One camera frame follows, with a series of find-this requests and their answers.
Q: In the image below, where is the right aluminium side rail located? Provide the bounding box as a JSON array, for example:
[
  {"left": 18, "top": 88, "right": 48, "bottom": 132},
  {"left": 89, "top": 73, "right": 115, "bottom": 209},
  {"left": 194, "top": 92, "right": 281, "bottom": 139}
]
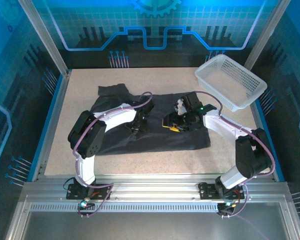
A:
[{"left": 251, "top": 99, "right": 286, "bottom": 182}]

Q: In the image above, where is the left aluminium side rail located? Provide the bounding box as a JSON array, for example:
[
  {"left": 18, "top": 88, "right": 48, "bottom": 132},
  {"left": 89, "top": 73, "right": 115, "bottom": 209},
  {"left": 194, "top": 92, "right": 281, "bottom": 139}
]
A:
[{"left": 31, "top": 69, "right": 73, "bottom": 182}]

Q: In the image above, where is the right aluminium frame post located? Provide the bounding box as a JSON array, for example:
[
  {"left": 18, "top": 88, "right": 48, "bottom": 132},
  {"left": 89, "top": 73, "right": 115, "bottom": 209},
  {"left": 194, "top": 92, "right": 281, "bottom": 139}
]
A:
[{"left": 242, "top": 0, "right": 291, "bottom": 74}]

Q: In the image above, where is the controller board with leds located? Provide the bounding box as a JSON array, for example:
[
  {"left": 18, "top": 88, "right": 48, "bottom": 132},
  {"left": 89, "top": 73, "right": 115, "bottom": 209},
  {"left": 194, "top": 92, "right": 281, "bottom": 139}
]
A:
[
  {"left": 217, "top": 200, "right": 238, "bottom": 211},
  {"left": 78, "top": 198, "right": 96, "bottom": 210}
]

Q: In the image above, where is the left controller board with LEDs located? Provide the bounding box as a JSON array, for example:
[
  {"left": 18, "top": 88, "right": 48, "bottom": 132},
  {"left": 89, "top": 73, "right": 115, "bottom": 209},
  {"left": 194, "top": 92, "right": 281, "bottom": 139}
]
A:
[{"left": 78, "top": 198, "right": 96, "bottom": 210}]

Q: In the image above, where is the aluminium side rail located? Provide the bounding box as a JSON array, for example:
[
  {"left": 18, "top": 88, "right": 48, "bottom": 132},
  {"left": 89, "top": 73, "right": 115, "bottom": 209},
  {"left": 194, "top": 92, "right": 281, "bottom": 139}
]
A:
[
  {"left": 31, "top": 69, "right": 73, "bottom": 182},
  {"left": 251, "top": 99, "right": 286, "bottom": 182}
]

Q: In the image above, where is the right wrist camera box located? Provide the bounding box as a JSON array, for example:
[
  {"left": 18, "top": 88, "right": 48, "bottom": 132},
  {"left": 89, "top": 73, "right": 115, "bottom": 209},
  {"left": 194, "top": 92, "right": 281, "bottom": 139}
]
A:
[{"left": 174, "top": 99, "right": 187, "bottom": 117}]

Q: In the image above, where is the aluminium frame post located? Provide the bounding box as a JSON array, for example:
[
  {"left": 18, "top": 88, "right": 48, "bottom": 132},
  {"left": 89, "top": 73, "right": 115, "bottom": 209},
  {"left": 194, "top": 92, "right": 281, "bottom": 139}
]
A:
[
  {"left": 16, "top": 0, "right": 72, "bottom": 76},
  {"left": 242, "top": 0, "right": 291, "bottom": 74}
]

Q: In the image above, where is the aluminium front mounting rail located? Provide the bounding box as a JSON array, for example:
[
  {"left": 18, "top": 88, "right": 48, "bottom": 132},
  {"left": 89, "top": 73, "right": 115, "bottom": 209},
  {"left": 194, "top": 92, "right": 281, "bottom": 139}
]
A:
[{"left": 36, "top": 173, "right": 277, "bottom": 202}]

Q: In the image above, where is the dark grey t-shirt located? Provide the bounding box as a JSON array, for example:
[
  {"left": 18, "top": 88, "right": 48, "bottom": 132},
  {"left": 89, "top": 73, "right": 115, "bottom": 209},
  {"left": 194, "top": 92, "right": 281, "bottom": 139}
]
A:
[{"left": 88, "top": 83, "right": 212, "bottom": 156}]

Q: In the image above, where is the right controller board with LEDs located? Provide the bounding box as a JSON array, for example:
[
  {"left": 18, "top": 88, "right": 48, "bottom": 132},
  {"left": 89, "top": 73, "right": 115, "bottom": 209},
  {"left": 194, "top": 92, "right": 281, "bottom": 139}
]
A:
[{"left": 217, "top": 200, "right": 238, "bottom": 211}]

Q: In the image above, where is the white plastic mesh basket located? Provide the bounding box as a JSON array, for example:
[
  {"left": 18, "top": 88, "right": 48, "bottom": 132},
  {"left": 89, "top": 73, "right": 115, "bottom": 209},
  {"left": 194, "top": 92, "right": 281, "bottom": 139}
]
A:
[{"left": 194, "top": 54, "right": 268, "bottom": 113}]

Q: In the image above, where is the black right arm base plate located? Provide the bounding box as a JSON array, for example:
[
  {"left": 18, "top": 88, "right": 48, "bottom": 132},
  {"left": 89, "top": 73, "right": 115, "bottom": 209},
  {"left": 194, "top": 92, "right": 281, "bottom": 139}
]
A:
[{"left": 197, "top": 181, "right": 246, "bottom": 201}]

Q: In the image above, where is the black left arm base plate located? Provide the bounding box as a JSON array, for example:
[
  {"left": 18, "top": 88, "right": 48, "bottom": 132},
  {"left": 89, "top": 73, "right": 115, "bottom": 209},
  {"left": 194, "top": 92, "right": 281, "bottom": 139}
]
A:
[{"left": 66, "top": 183, "right": 112, "bottom": 201}]

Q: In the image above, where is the grey metal front panel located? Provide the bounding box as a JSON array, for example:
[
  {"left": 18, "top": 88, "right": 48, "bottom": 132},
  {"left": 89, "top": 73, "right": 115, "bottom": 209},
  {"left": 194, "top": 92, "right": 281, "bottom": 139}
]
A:
[{"left": 19, "top": 211, "right": 292, "bottom": 240}]

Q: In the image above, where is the slotted grey cable duct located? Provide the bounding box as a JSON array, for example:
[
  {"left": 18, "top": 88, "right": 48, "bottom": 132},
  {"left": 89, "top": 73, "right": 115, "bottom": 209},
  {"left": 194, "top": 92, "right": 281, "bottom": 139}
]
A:
[{"left": 29, "top": 202, "right": 220, "bottom": 214}]

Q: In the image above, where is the left aluminium frame post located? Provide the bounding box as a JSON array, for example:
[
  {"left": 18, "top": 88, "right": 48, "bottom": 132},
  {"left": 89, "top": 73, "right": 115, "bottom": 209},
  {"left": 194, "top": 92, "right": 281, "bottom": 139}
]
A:
[{"left": 16, "top": 0, "right": 72, "bottom": 76}]

